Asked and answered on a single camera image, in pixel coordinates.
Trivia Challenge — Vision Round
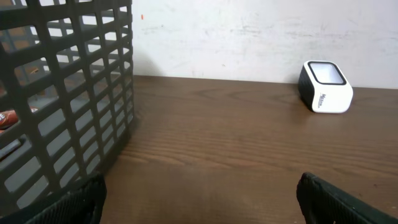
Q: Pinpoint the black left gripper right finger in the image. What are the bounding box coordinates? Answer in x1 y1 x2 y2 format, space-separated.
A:
296 172 397 224

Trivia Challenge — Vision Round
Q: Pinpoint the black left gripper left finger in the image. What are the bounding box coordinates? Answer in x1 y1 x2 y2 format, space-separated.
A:
1 172 107 224

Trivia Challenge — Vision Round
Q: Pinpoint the orange Top chocolate bar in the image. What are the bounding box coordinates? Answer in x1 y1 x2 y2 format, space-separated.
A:
0 107 39 131

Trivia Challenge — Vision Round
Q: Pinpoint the white barcode scanner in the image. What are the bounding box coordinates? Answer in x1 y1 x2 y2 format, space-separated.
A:
298 60 353 113

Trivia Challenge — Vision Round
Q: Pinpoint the dark grey plastic basket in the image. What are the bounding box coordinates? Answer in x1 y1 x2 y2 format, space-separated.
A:
1 0 134 217

